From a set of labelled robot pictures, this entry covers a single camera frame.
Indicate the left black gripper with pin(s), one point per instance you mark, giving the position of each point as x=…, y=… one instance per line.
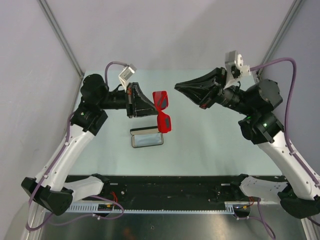
x=137, y=104

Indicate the black glasses case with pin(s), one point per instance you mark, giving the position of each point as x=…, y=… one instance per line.
x=143, y=130

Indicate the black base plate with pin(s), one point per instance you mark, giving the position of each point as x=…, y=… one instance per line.
x=176, y=193

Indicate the white cable duct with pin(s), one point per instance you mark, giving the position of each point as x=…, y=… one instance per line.
x=228, y=208

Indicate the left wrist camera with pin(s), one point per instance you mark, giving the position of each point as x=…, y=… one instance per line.
x=125, y=74

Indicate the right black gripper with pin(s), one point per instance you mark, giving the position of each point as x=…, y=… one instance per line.
x=198, y=88

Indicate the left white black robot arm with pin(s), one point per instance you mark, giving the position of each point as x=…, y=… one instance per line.
x=49, y=187

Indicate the red sunglasses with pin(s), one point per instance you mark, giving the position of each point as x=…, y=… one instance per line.
x=161, y=103

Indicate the blue cleaning cloth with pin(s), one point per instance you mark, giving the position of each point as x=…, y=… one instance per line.
x=147, y=140

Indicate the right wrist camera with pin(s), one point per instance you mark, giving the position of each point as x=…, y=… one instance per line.
x=235, y=68

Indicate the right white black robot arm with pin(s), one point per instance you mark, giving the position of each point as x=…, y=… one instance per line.
x=298, y=194

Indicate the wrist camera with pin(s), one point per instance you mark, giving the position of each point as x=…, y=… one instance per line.
x=125, y=74
x=235, y=68

